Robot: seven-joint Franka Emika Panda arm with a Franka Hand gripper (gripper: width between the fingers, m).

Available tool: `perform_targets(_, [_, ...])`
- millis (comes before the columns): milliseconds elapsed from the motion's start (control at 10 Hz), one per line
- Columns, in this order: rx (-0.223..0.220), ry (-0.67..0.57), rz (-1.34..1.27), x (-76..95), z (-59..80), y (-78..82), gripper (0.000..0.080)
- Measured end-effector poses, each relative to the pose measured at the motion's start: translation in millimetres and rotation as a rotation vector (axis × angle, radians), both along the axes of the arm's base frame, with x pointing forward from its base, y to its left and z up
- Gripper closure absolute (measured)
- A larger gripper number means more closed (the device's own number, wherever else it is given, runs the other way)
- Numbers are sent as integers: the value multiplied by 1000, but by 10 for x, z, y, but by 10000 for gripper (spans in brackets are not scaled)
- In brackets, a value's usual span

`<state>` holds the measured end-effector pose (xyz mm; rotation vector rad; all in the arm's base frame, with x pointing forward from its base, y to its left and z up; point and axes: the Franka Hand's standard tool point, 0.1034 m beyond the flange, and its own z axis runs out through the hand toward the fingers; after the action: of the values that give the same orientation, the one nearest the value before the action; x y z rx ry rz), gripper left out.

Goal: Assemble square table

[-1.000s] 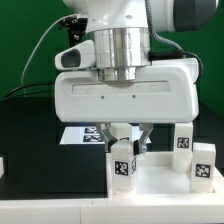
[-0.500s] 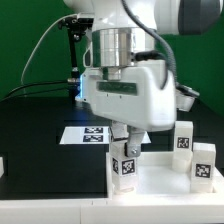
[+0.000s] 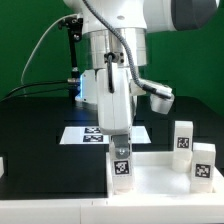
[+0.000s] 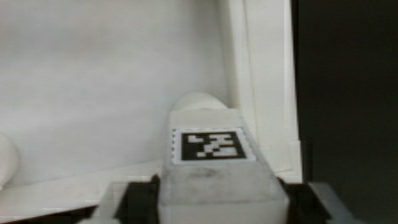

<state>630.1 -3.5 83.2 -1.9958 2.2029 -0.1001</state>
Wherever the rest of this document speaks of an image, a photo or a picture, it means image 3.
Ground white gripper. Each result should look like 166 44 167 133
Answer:
97 63 132 159

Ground white square tabletop tray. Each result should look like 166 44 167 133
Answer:
105 150 224 199

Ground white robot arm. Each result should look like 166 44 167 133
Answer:
63 0 220 159

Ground white sheet with markers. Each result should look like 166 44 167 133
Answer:
59 126 151 145

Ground white front fence bar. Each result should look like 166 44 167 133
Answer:
0 195 224 224

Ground white left fence piece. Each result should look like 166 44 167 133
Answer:
0 157 4 178

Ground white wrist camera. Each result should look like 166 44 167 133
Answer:
130 79 175 114

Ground black cables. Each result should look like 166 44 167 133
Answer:
0 79 75 103

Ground black camera stand pole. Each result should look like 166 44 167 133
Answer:
68 29 80 103

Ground camera on stand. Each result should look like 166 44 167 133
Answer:
58 15 83 31

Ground grey cable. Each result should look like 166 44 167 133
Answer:
19 13 78 88

